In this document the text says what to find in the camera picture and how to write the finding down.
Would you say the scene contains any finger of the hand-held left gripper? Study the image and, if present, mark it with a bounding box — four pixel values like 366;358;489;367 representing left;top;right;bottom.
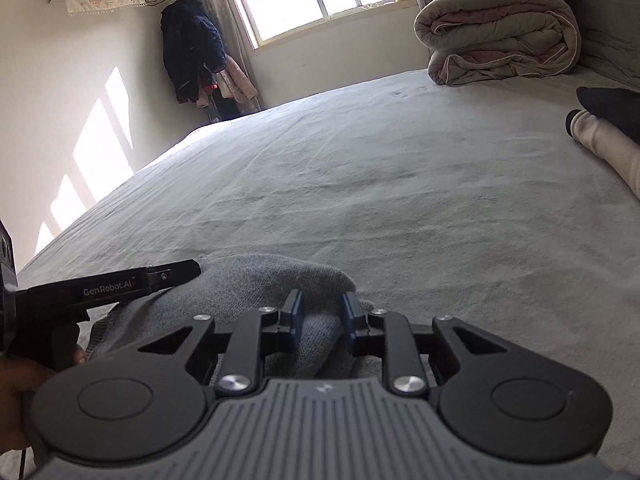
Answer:
146;259;202;292

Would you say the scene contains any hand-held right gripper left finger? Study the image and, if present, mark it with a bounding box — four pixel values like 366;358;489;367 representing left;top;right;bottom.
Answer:
135;289;306;396

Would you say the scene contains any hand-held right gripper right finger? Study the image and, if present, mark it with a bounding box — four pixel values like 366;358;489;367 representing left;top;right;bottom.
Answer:
340;291;511;396

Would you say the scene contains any grey knit cat-pattern sweater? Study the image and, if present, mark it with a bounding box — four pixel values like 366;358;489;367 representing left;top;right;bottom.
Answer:
86;254;387;387

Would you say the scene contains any person's left hand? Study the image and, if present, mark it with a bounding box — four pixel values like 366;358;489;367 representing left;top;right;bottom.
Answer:
0;342;90;453

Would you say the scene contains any bed with grey sheet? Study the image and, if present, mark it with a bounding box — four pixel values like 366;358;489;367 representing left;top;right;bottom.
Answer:
14;67;640;480

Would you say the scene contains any pink hanging coat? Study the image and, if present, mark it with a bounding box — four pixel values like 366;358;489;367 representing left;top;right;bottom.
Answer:
197;54;259;109

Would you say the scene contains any cream garment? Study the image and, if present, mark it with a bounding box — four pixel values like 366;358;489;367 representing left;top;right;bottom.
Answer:
565;109;640;202

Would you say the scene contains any folded grey and pink quilt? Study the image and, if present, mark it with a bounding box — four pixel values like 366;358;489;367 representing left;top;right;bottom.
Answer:
415;0;587;86

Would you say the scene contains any black garment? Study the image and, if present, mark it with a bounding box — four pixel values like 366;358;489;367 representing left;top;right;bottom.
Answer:
576;86;640;144

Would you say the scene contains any grey quilted headboard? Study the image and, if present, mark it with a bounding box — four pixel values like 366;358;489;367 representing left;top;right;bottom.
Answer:
575;0;640;92

